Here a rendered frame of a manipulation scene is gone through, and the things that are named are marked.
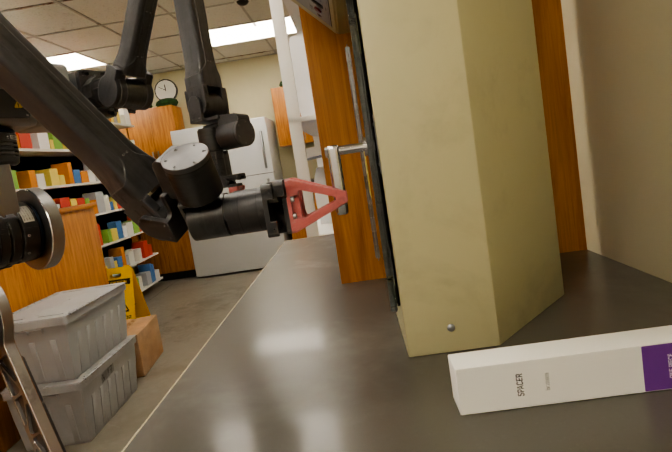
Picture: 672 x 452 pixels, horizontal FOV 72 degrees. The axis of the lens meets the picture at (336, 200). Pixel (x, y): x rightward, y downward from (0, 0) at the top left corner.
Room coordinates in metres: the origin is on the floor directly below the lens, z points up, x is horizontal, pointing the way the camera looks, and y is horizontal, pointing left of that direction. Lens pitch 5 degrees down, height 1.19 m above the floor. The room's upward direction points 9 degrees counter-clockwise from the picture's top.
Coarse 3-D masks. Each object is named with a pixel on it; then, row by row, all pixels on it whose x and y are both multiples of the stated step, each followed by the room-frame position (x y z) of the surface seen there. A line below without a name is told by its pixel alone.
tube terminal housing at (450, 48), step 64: (384, 0) 0.54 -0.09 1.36; (448, 0) 0.53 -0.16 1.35; (512, 0) 0.62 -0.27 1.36; (384, 64) 0.54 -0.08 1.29; (448, 64) 0.53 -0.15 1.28; (512, 64) 0.61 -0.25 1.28; (384, 128) 0.54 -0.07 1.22; (448, 128) 0.53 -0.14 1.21; (512, 128) 0.60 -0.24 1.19; (384, 192) 0.55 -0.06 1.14; (448, 192) 0.53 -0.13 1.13; (512, 192) 0.58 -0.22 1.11; (448, 256) 0.53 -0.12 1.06; (512, 256) 0.57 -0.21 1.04; (448, 320) 0.53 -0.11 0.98; (512, 320) 0.56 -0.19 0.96
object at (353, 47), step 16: (352, 0) 0.55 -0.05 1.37; (352, 16) 0.54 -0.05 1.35; (352, 32) 0.55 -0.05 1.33; (352, 48) 0.55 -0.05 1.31; (352, 64) 0.66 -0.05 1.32; (352, 80) 0.81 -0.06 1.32; (368, 112) 0.55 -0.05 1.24; (368, 128) 0.54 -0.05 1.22; (368, 144) 0.55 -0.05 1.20; (368, 160) 0.57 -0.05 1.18; (368, 176) 0.68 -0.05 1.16; (384, 224) 0.54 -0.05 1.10; (384, 240) 0.54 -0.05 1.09; (384, 256) 0.55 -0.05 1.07; (384, 272) 0.59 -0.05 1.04
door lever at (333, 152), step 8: (352, 144) 0.59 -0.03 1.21; (360, 144) 0.59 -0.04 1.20; (328, 152) 0.59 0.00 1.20; (336, 152) 0.58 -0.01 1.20; (344, 152) 0.59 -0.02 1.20; (352, 152) 0.59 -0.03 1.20; (328, 160) 0.59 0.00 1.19; (336, 160) 0.58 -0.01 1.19; (336, 168) 0.58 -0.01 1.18; (336, 176) 0.58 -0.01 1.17; (336, 184) 0.58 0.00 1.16; (344, 184) 0.59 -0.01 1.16; (344, 208) 0.58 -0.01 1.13
